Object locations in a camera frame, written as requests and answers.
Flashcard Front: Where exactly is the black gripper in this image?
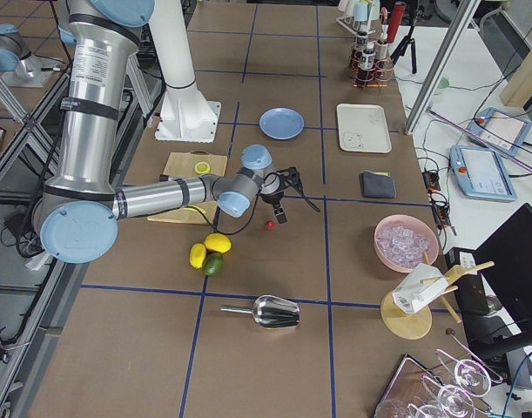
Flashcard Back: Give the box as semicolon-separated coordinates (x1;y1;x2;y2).
260;167;300;224

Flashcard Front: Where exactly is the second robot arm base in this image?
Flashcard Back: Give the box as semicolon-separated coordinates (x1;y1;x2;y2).
0;24;66;88

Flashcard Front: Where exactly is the blue plastic plate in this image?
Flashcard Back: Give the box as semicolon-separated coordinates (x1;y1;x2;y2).
259;107;305;140

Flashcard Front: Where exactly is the large yellow lemon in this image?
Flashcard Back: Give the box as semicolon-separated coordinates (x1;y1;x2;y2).
204;233;232;253

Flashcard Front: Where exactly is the green lime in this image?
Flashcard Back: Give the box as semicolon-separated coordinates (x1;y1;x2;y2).
202;253;224;276

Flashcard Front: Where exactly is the yellow plastic knife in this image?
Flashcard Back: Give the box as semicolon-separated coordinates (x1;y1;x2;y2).
179;206;207;215

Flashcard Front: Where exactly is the lemon half slice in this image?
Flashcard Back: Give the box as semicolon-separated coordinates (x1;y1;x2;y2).
194;161;211;175

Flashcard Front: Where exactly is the small yellow lemon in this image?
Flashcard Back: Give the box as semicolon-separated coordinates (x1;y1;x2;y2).
189;243;207;269

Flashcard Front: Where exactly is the steel ice scoop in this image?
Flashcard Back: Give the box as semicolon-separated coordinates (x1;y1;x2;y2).
220;295;300;329

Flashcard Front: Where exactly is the wooden cutting board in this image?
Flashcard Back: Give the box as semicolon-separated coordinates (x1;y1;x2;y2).
147;152;228;225

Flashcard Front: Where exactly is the cream bear serving tray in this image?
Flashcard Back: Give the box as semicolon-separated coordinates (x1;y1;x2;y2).
336;104;392;154

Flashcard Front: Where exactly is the pink bowl of ice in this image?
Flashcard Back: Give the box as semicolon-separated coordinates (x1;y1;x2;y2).
374;214;440;273

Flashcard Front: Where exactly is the white paper cup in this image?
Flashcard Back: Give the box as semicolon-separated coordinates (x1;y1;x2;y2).
391;263;448;314

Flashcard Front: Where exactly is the wooden cup stand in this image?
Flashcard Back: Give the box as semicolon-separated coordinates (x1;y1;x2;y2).
380;261;495;340

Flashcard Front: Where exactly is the dark tea bottle right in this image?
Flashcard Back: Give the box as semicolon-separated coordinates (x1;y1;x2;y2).
360;42;375;71

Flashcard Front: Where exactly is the dark tea bottle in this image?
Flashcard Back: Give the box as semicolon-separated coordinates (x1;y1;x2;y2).
349;30;368;71
360;42;375;71
375;27;388;71

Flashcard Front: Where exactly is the dark tea bottle left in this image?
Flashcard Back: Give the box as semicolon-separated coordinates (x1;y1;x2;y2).
349;30;368;71

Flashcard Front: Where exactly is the dark tea bottle rear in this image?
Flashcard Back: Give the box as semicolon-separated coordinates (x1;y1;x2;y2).
375;27;388;71

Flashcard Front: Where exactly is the blue teach pendant near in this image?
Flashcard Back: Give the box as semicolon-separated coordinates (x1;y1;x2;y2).
449;145;517;202

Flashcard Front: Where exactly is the blue teach pendant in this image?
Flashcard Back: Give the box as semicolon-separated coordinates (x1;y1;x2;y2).
449;145;517;202
468;107;532;157

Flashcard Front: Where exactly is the red cylinder bottle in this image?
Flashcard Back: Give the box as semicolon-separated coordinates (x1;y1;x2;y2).
387;1;407;44

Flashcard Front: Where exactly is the blue teach pendant far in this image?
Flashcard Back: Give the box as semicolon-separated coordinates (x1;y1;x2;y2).
468;107;532;157

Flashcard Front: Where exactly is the black monitor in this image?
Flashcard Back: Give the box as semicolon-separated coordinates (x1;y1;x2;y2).
457;203;532;360

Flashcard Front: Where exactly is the clear wine glass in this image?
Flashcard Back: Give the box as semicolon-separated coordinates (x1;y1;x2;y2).
435;335;503;398

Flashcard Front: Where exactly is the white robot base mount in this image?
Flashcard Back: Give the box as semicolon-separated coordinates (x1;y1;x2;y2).
149;0;221;143

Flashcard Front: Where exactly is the copper wire bottle rack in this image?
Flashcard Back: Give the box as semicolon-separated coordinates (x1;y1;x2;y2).
349;30;393;88

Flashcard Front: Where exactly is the black camera tripod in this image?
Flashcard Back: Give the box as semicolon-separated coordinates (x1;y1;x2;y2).
390;1;424;74

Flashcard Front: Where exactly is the aluminium frame post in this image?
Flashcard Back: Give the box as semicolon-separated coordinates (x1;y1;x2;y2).
404;0;481;135

